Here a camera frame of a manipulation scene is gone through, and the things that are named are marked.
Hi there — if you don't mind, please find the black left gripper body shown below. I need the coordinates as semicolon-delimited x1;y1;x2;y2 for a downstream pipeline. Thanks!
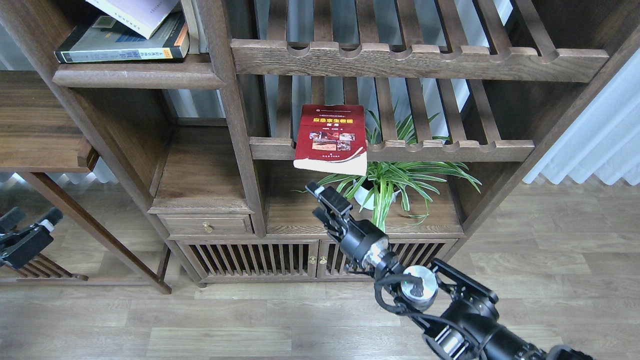
0;234;10;267

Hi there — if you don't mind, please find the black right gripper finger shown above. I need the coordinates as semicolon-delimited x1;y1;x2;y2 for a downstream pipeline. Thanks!
305;181;354;221
312;207;335;236

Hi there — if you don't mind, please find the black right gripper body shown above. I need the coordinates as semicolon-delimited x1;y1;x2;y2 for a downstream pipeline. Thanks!
325;213;391;271

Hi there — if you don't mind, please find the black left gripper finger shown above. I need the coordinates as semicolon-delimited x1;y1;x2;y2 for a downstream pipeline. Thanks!
0;207;26;234
3;207;64;270

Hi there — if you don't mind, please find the red cover book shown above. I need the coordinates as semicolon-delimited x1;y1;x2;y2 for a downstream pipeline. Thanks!
293;104;368;176

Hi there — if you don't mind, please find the green grey cover book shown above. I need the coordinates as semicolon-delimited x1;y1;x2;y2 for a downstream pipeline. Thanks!
54;10;189;64

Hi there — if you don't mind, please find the white cover book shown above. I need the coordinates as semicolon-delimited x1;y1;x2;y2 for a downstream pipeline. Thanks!
89;0;179;39

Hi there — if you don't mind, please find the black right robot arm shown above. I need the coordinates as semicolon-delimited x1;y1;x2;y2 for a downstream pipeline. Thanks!
306;182;590;360

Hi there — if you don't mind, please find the green spider plant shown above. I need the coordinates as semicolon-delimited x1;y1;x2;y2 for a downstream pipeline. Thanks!
318;109;480;230

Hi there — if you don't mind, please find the wooden side table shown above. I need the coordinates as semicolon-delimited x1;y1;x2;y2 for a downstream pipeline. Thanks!
0;70;172;294

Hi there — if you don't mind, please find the brass drawer knob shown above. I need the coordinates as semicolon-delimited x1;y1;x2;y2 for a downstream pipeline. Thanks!
202;222;214;234

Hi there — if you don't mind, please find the large wooden bookshelf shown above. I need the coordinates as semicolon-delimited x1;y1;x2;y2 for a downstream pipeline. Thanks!
1;0;639;284

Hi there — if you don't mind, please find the beige upright book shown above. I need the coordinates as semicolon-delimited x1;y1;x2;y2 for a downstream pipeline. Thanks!
180;0;201;55

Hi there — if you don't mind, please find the white curtain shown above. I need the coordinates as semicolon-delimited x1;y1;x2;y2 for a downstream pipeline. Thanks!
523;52;640;186

